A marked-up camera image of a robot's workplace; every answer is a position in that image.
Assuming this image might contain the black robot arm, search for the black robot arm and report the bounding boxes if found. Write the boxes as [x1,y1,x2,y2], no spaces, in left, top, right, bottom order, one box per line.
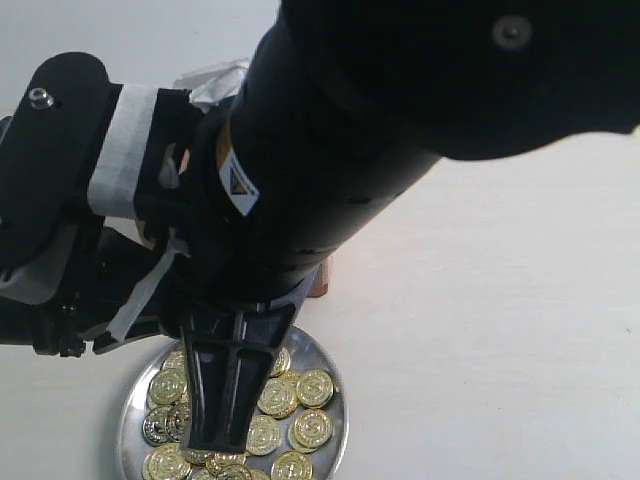
[166,1,639,453]

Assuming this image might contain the gold coin right edge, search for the gold coin right edge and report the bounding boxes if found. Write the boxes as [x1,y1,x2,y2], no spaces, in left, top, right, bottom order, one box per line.
[293,409,333,449]

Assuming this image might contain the gold coin lower centre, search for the gold coin lower centre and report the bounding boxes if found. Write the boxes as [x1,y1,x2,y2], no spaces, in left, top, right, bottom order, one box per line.
[246,415,282,456]

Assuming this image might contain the round steel plate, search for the round steel plate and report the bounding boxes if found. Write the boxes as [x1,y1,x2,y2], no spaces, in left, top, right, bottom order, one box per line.
[114,327,349,479]

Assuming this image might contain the brown cardboard slotted box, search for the brown cardboard slotted box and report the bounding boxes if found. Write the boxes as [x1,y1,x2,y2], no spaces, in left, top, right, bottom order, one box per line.
[135,220,333,298]

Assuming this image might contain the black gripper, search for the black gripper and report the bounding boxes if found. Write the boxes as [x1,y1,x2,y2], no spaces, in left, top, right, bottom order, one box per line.
[159,94,437,454]

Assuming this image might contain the gold coin middle right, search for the gold coin middle right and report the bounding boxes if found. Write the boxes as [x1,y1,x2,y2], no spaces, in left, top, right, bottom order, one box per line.
[257,378,299,419]

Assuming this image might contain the gold coin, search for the gold coin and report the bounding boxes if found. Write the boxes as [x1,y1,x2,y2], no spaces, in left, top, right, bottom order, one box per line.
[270,450,313,480]
[142,443,192,479]
[246,415,282,456]
[149,368,187,405]
[257,378,299,419]

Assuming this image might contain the gold coin lower right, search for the gold coin lower right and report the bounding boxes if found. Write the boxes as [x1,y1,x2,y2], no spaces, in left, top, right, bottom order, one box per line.
[270,450,313,480]

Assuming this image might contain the gold coin upper left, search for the gold coin upper left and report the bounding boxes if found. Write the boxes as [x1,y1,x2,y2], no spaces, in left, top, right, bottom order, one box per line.
[149,368,187,405]

